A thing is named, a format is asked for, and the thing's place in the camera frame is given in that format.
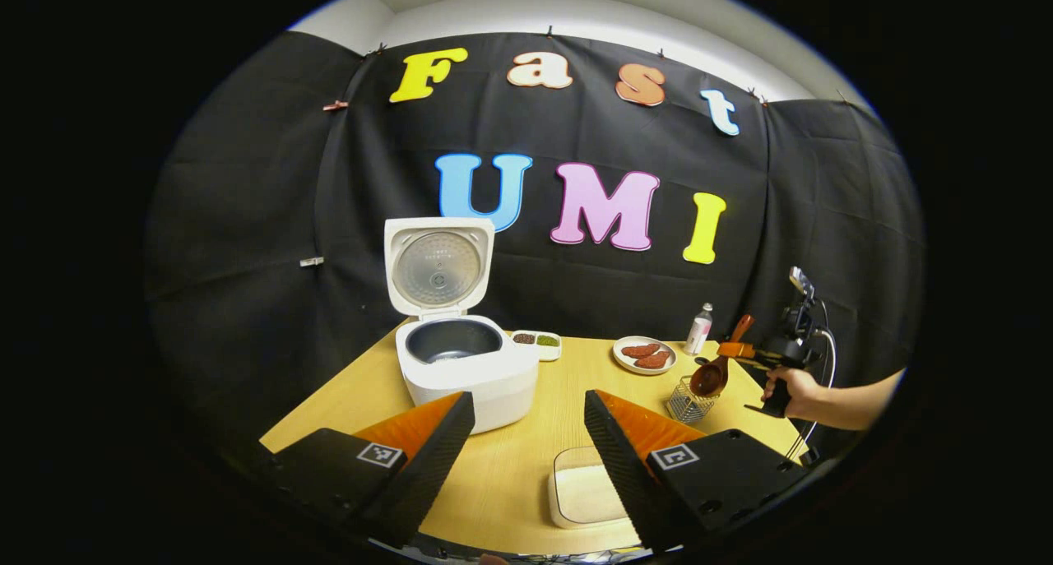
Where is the white round plate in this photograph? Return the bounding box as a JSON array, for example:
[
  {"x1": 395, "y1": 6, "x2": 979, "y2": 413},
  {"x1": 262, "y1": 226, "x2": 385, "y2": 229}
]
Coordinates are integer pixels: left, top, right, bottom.
[{"x1": 612, "y1": 335, "x2": 678, "y2": 376}]

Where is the white divided bean dish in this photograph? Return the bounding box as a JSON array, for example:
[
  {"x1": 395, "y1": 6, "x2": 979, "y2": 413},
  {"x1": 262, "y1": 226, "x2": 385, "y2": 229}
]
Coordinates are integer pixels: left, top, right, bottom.
[{"x1": 509, "y1": 330, "x2": 564, "y2": 363}]

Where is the clear rice container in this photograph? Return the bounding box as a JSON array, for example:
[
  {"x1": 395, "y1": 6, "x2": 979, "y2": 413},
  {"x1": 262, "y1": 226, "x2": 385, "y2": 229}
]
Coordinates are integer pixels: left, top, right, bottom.
[{"x1": 548, "y1": 447, "x2": 639, "y2": 530}]

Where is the black backdrop cloth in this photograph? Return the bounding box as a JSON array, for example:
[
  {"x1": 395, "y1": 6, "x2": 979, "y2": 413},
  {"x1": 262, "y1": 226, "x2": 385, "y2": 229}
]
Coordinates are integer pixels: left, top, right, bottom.
[{"x1": 146, "y1": 30, "x2": 926, "y2": 459}]

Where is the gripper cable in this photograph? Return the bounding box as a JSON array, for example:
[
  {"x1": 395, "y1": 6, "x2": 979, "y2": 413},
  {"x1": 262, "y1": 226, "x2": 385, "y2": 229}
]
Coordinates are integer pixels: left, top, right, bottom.
[{"x1": 786, "y1": 298, "x2": 838, "y2": 464}]

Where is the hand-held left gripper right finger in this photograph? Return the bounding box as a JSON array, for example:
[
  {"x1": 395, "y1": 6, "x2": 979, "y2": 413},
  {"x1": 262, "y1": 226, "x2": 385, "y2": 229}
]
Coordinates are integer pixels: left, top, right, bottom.
[{"x1": 583, "y1": 389, "x2": 815, "y2": 554}]

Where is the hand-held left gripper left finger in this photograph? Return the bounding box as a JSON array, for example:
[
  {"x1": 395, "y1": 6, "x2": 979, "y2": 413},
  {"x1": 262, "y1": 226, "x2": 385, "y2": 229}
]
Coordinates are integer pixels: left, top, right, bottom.
[{"x1": 259, "y1": 391, "x2": 476, "y2": 549}]

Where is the wooden spoon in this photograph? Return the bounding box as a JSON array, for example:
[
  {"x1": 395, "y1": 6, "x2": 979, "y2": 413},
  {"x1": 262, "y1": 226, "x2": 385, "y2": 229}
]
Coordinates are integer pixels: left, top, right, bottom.
[{"x1": 689, "y1": 313, "x2": 756, "y2": 400}]

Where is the wire chopstick holder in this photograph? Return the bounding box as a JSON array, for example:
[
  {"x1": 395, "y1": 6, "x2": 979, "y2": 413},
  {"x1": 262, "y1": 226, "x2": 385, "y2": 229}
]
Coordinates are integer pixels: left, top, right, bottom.
[{"x1": 664, "y1": 375, "x2": 721, "y2": 425}]

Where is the white rice cooker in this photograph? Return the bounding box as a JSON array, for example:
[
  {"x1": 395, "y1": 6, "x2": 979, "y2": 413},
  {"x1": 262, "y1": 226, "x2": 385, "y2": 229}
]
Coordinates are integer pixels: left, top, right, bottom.
[{"x1": 383, "y1": 216, "x2": 540, "y2": 435}]

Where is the small clear bottle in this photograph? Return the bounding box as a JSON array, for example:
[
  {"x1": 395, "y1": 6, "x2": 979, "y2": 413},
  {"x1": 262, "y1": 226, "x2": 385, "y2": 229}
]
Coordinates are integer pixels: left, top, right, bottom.
[{"x1": 684, "y1": 303, "x2": 715, "y2": 357}]

